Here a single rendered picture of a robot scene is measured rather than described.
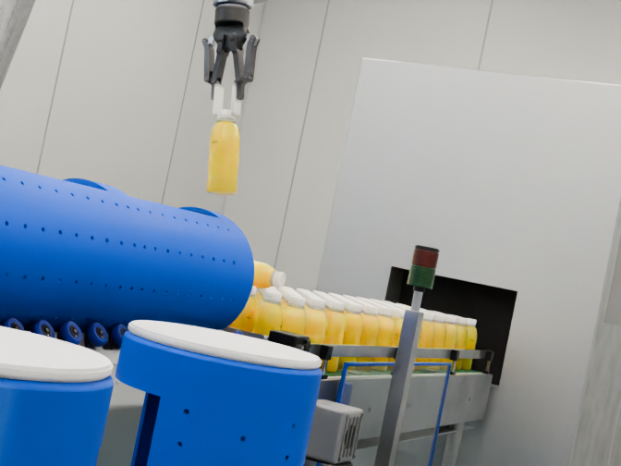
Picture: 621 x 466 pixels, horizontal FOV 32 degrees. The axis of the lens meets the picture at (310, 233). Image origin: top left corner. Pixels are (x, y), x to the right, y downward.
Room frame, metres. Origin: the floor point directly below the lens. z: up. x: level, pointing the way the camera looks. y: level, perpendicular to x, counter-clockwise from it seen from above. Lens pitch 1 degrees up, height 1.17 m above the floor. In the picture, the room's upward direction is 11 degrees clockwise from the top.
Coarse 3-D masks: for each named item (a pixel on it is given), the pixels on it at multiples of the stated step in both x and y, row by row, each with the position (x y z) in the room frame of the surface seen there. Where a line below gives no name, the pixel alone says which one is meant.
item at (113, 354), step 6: (84, 336) 1.93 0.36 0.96; (84, 342) 1.93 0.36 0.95; (90, 342) 1.93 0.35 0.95; (114, 342) 2.00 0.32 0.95; (90, 348) 1.92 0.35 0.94; (96, 348) 1.94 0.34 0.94; (102, 348) 1.96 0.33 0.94; (114, 348) 1.99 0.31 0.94; (120, 348) 2.01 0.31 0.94; (102, 354) 1.95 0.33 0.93; (108, 354) 1.96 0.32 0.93; (114, 354) 1.98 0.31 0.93; (114, 360) 1.97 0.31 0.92
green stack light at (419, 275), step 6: (414, 270) 2.61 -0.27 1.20; (420, 270) 2.61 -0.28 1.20; (426, 270) 2.61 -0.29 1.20; (432, 270) 2.61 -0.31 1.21; (408, 276) 2.63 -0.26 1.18; (414, 276) 2.61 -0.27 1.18; (420, 276) 2.60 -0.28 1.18; (426, 276) 2.61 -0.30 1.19; (432, 276) 2.62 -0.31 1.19; (408, 282) 2.62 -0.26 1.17; (414, 282) 2.61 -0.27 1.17; (420, 282) 2.60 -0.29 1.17; (426, 282) 2.61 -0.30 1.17; (432, 282) 2.62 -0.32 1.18
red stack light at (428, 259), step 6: (414, 252) 2.63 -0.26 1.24; (420, 252) 2.61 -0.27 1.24; (426, 252) 2.60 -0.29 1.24; (432, 252) 2.61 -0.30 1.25; (414, 258) 2.62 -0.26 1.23; (420, 258) 2.61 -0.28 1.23; (426, 258) 2.60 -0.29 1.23; (432, 258) 2.61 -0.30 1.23; (438, 258) 2.63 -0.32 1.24; (414, 264) 2.65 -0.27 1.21; (420, 264) 2.61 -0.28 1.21; (426, 264) 2.60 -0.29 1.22; (432, 264) 2.61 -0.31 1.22
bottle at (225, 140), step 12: (216, 120) 2.30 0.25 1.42; (228, 120) 2.28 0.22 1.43; (216, 132) 2.27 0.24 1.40; (228, 132) 2.27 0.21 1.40; (216, 144) 2.27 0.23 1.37; (228, 144) 2.27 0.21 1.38; (216, 156) 2.27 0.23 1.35; (228, 156) 2.27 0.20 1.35; (216, 168) 2.27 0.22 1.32; (228, 168) 2.27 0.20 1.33; (216, 180) 2.26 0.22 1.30; (228, 180) 2.27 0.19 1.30; (216, 192) 2.31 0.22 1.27; (228, 192) 2.27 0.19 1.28
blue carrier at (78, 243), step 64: (0, 192) 1.63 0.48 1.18; (64, 192) 1.80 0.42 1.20; (0, 256) 1.62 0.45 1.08; (64, 256) 1.75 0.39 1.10; (128, 256) 1.91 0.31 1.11; (192, 256) 2.11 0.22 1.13; (0, 320) 1.73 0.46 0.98; (64, 320) 1.86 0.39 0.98; (128, 320) 2.02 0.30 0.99; (192, 320) 2.20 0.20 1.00
